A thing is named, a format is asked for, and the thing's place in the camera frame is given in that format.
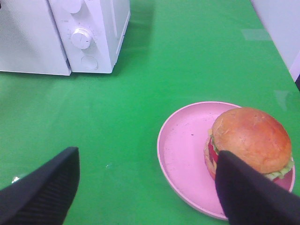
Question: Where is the green table cloth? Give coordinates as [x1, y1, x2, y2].
[0, 0, 300, 225]

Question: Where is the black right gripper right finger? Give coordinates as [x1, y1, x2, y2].
[215, 150, 300, 225]

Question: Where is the clear plastic tape patch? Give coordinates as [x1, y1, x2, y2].
[241, 29, 300, 112]

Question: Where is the pink round plate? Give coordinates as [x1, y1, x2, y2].
[157, 102, 295, 219]

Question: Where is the white microwave oven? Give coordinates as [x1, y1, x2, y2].
[0, 0, 131, 76]

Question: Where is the burger with sesame bun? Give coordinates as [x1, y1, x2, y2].
[203, 107, 294, 181]

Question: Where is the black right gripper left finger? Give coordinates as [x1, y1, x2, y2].
[0, 147, 80, 225]

